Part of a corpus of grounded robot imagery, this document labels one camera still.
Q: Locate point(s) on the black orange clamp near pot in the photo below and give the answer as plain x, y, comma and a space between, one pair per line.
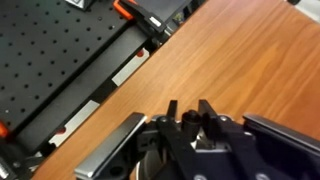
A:
148, 21

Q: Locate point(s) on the black marker with white band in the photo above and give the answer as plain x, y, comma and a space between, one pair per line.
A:
191, 122

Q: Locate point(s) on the black orange clamp front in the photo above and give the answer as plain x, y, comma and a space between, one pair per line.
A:
16, 163

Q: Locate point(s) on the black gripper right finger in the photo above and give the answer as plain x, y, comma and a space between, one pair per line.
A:
279, 141

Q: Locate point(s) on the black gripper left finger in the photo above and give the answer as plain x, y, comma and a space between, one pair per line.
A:
91, 167

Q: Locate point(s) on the black perforated breadboard plate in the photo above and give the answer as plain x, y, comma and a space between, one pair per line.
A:
43, 45

